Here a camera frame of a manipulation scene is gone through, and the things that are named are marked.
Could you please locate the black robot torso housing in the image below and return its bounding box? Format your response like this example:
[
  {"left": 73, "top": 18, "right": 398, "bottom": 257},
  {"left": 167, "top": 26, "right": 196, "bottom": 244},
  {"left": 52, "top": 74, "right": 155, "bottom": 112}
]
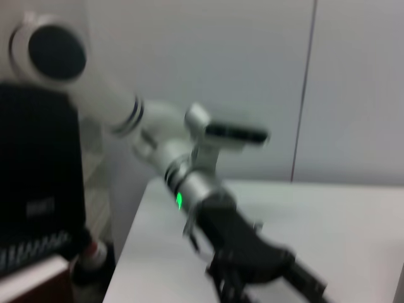
[{"left": 0, "top": 81, "right": 88, "bottom": 272}]

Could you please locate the reddish brown cabinet top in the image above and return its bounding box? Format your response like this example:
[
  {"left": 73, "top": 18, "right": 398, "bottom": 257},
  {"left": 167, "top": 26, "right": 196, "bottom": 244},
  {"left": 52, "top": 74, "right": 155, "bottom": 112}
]
[{"left": 0, "top": 254, "right": 71, "bottom": 303}]

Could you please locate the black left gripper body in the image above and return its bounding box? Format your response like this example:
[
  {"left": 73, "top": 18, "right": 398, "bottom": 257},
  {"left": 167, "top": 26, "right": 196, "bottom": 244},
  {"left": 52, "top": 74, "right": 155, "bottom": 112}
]
[{"left": 194, "top": 189, "right": 297, "bottom": 285}]

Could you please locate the red and white canister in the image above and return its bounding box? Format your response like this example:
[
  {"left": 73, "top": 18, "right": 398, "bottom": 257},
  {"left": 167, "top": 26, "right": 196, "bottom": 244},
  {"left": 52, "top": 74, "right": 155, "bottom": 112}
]
[{"left": 74, "top": 238, "right": 110, "bottom": 294}]

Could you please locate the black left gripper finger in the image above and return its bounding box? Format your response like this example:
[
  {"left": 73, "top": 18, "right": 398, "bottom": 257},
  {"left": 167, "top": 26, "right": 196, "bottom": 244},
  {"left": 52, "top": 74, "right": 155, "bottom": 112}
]
[
  {"left": 283, "top": 261, "right": 335, "bottom": 303},
  {"left": 210, "top": 273, "right": 253, "bottom": 303}
]

